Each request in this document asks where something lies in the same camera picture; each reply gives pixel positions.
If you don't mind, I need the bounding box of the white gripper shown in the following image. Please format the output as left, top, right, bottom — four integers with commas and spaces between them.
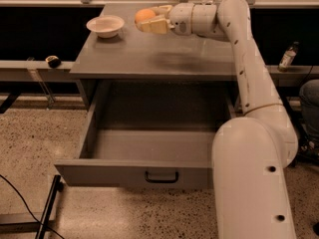
136, 3, 194, 36

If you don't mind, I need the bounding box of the orange fruit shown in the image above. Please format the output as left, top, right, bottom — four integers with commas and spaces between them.
135, 9, 157, 24

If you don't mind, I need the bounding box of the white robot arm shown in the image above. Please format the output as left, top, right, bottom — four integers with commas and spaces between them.
135, 0, 298, 239

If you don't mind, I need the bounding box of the grey open top drawer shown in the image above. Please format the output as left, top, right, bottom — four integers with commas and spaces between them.
55, 80, 237, 189

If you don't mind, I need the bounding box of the grey cabinet desk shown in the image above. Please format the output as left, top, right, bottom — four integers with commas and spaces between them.
69, 2, 255, 113

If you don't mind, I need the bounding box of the white bowl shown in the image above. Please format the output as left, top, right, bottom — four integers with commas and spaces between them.
86, 15, 125, 39

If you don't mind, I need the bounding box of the small black yellow device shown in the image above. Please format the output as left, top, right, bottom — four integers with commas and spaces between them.
45, 56, 61, 68

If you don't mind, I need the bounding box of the person leg in jeans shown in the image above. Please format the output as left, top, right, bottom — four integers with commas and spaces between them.
299, 80, 319, 144

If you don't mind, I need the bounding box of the black metal floor stand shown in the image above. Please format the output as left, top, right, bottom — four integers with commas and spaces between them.
0, 175, 65, 239

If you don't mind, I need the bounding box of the small bottle on rail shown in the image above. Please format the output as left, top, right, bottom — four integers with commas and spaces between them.
278, 42, 299, 72

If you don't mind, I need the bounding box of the grey side rail right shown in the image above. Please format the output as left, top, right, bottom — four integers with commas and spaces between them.
267, 66, 319, 87

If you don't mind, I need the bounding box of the grey side rail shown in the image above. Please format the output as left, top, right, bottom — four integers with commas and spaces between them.
267, 66, 319, 87
0, 61, 74, 83

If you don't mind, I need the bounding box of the grey side rail left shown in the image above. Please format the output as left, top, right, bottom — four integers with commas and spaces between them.
0, 61, 74, 83

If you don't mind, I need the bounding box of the black drawer handle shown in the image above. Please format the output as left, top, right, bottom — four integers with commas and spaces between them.
145, 171, 179, 184

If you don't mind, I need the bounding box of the black floor cable left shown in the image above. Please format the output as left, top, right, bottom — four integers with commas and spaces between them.
0, 174, 64, 239

